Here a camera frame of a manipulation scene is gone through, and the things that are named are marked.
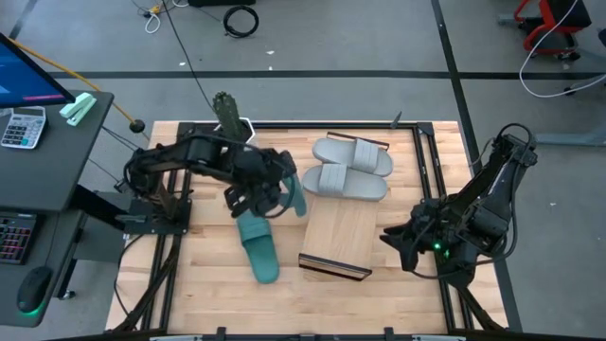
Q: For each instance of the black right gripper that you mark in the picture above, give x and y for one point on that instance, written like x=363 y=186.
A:
x=428 y=227

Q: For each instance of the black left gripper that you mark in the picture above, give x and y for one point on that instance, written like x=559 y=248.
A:
x=253 y=201

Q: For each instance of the green rubber slide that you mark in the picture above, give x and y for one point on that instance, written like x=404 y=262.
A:
x=260 y=256
x=298 y=199

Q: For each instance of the wooden shelf black metal frame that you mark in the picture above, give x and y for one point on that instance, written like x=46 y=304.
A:
x=338 y=232

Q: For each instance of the grey rubber slide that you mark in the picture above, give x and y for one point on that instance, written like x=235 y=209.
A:
x=336 y=151
x=360 y=187

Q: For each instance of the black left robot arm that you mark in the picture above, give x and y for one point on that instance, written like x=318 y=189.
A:
x=199 y=151

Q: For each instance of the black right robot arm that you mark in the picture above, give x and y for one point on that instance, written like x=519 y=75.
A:
x=497 y=189

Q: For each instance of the green cactus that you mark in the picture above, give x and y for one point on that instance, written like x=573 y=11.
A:
x=228 y=113

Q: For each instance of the grey metal floor foot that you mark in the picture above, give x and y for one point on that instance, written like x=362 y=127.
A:
x=568 y=138

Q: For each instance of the mint green stapler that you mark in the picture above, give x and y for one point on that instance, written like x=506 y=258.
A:
x=78 y=108

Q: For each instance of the black desk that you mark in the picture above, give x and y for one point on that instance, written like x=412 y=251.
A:
x=52 y=170

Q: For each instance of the black computer mouse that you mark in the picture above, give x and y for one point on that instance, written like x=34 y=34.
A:
x=34 y=289

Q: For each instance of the black keyboard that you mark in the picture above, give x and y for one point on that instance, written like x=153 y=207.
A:
x=16 y=239

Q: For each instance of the grey calculator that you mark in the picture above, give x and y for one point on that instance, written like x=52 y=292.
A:
x=23 y=128

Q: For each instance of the computer monitor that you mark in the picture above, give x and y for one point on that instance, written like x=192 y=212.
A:
x=23 y=80

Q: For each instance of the red and black chair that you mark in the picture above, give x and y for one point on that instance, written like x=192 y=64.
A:
x=568 y=12

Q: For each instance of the black aluminium table frame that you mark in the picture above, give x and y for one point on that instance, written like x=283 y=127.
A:
x=308 y=125

